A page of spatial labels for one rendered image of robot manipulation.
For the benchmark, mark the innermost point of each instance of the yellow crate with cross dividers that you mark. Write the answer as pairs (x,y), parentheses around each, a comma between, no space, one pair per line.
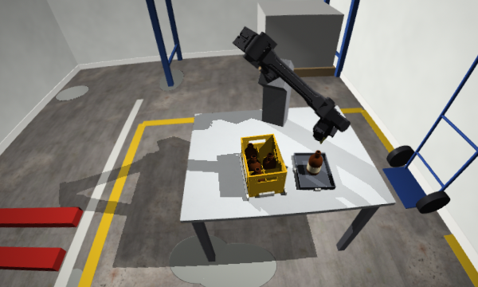
(271,184)

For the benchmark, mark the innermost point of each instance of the brown glass bottle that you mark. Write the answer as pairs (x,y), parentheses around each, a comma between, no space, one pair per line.
(314,163)

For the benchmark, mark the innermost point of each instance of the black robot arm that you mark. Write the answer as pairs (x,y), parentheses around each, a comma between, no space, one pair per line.
(254,46)

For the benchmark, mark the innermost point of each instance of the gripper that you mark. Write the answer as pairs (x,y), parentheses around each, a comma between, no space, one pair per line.
(326,135)

